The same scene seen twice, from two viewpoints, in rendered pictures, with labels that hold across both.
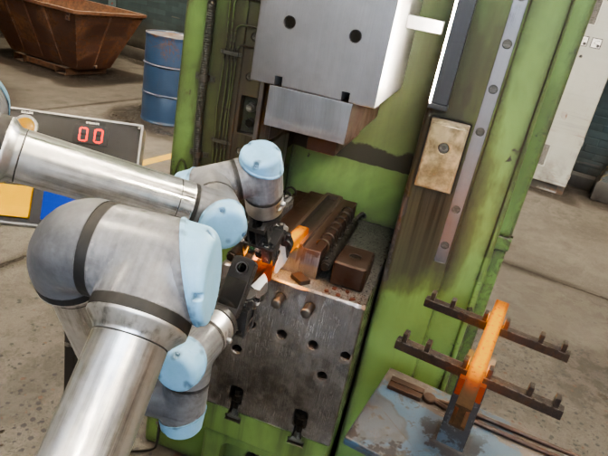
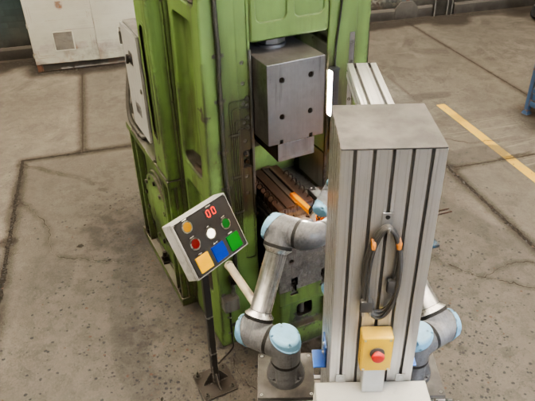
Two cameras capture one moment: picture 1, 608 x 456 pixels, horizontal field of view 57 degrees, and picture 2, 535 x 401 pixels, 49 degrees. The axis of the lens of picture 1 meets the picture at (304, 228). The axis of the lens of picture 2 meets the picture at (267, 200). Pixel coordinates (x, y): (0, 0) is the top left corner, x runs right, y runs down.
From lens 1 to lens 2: 212 cm
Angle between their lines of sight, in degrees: 35
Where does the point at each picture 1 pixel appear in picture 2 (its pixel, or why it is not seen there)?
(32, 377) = (130, 371)
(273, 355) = (308, 253)
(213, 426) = (286, 303)
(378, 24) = (318, 102)
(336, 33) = (302, 112)
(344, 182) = (262, 157)
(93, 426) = not seen: hidden behind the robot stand
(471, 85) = (341, 101)
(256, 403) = (304, 278)
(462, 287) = not seen: hidden behind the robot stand
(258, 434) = (306, 291)
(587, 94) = not seen: outside the picture
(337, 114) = (308, 142)
